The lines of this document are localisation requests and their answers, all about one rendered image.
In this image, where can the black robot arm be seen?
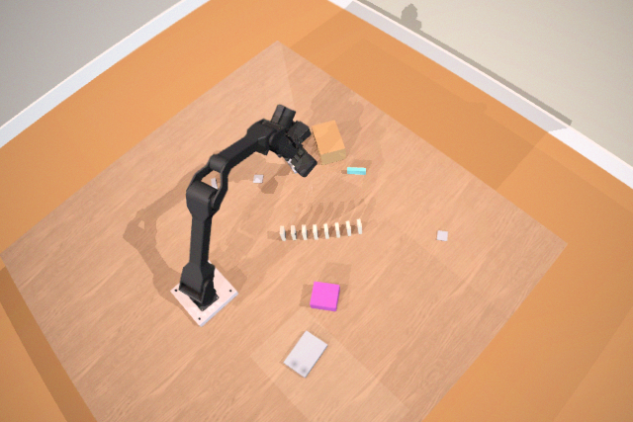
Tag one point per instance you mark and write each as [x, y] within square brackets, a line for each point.
[204, 201]

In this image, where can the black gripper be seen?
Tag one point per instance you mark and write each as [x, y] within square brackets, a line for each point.
[303, 162]

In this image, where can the small teal block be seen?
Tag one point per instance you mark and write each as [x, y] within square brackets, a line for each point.
[358, 171]

